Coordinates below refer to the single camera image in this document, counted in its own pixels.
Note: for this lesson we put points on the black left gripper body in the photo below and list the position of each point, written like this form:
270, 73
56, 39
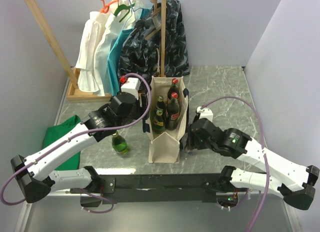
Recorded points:
137, 111

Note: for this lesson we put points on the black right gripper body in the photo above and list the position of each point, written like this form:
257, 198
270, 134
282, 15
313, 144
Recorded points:
198, 143

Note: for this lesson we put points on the green glass bottle yellow label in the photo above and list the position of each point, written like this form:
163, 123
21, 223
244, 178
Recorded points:
160, 104

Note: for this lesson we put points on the cola bottle front red cap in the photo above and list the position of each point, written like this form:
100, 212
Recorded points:
172, 112

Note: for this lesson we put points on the beige canvas tote bag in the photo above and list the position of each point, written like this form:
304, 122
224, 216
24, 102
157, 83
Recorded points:
165, 147

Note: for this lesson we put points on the dark cola bottle red cap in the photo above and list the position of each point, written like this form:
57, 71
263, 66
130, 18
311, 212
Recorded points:
173, 89

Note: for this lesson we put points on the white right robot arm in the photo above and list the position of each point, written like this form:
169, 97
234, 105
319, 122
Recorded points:
292, 182

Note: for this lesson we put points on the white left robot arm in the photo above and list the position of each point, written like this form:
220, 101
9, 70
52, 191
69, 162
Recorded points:
36, 174

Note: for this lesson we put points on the silver blue energy drink can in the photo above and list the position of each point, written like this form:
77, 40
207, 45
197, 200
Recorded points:
189, 152

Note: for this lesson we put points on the green bottle front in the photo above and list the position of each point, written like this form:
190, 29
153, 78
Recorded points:
119, 144

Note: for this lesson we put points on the wooden clothes rack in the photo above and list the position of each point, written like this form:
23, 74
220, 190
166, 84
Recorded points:
73, 94

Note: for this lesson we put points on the teal shirt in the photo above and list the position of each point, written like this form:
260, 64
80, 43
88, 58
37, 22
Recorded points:
118, 32

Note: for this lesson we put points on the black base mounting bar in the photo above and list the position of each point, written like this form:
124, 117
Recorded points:
163, 187

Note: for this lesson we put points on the dark patterned shirt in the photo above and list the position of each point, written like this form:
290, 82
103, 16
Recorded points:
140, 55

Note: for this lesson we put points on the green cloth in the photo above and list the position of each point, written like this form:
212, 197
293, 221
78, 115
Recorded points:
56, 132

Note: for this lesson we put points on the white ruffled shirt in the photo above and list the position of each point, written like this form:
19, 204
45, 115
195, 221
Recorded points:
91, 36

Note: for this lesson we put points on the pale white blouse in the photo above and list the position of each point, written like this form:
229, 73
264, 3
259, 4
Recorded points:
101, 56

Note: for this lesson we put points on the orange hanger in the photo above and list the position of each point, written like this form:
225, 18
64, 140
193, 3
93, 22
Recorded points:
106, 6

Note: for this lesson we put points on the green hanger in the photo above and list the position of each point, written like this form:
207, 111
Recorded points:
122, 10

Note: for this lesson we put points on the wooden hanger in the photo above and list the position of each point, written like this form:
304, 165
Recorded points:
155, 19

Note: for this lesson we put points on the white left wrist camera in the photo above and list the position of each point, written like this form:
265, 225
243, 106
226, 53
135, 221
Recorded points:
130, 85

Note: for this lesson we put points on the blue wire hanger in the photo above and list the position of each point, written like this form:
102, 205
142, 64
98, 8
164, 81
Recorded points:
135, 11

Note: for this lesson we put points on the aluminium rail frame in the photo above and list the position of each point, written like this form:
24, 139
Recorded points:
72, 211

